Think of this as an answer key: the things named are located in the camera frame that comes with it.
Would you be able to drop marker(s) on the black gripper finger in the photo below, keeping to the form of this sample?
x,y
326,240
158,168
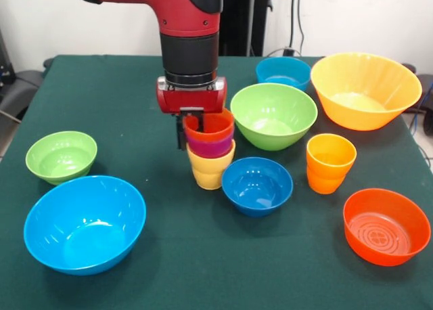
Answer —
x,y
181,134
201,122

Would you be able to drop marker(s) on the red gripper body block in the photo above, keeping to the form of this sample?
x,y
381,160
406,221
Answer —
x,y
189,100

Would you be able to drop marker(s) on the red plastic cup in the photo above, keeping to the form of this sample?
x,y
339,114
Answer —
x,y
220,127

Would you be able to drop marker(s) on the purple plastic cup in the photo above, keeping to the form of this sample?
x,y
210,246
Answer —
x,y
209,149

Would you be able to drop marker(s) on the yellow ribbed plastic cup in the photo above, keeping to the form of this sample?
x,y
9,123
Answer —
x,y
209,171

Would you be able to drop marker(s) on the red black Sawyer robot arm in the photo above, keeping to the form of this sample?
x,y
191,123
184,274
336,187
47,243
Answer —
x,y
189,36

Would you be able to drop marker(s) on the large green bowl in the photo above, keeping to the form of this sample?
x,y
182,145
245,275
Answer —
x,y
274,120

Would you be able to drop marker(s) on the dark blue bowl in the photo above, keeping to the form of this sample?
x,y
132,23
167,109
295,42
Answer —
x,y
257,191

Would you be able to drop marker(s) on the small light blue bowl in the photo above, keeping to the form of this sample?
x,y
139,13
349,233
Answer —
x,y
282,69

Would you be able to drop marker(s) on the small green ribbed bowl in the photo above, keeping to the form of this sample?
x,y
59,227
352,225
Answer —
x,y
62,157

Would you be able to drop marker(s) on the dark green tablecloth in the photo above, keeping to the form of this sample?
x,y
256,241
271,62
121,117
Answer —
x,y
186,256

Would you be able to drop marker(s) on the large light blue bowl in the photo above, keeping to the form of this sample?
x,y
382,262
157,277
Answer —
x,y
84,225

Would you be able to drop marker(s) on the orange ribbed plastic cup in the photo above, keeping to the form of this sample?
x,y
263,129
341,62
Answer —
x,y
329,168

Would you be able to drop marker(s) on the large yellow bowl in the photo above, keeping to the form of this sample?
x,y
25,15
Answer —
x,y
365,90

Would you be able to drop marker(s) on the red plastic bowl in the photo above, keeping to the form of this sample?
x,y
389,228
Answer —
x,y
382,232

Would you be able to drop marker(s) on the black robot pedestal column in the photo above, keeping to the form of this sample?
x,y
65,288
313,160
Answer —
x,y
236,19

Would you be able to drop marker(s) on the dark grey pedestal leg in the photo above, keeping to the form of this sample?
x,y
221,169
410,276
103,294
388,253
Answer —
x,y
20,86

